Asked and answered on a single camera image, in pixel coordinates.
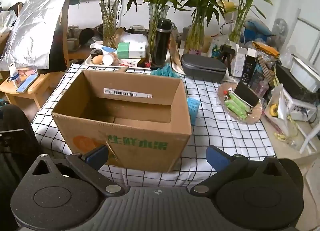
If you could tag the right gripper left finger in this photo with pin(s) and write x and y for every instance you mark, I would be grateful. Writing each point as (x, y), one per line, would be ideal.
(86, 166)

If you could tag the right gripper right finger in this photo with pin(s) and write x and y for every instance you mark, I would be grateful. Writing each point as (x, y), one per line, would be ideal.
(226, 167)

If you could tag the blue wet wipes pack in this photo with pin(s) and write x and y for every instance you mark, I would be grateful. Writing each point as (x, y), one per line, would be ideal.
(193, 107)

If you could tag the black foam sponge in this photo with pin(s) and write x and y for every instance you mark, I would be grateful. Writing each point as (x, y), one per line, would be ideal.
(246, 94)

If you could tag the teal fluffy cloth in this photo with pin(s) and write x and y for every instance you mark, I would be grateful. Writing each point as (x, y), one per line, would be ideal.
(166, 71)

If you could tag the checkered tablecloth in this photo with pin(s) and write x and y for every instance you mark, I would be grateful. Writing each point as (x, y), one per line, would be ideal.
(212, 127)

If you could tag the green wipes pack on plate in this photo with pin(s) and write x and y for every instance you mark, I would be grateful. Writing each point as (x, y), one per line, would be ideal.
(237, 106)

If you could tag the cardboard box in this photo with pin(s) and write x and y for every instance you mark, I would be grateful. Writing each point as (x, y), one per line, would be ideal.
(142, 119)

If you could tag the grey zip case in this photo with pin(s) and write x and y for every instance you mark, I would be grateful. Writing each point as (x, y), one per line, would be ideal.
(203, 68)

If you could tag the beige egg-shaped sponge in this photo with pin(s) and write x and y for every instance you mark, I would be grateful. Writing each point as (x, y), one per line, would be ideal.
(97, 60)

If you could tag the white round jar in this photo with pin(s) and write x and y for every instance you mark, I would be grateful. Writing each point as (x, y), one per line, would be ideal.
(109, 58)

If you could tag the pink white flat box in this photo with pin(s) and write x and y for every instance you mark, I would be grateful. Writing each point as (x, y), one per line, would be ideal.
(131, 62)

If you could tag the black tape roll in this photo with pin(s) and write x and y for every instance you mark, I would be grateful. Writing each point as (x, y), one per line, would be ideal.
(96, 52)

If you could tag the white serving tray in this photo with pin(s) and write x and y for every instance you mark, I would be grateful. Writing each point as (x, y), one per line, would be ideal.
(89, 63)

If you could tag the green white tissue box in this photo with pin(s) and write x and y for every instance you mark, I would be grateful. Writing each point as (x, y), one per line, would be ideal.
(131, 50)

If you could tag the black thermos bottle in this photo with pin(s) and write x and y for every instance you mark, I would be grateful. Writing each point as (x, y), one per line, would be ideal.
(162, 38)

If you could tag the glass vase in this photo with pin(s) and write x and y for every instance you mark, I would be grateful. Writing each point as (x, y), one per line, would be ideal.
(156, 12)
(110, 14)
(195, 36)

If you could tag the silver foil bag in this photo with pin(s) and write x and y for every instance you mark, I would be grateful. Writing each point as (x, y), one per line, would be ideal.
(31, 38)

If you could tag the left glass vase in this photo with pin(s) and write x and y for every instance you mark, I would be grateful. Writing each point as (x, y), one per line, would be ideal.
(110, 14)

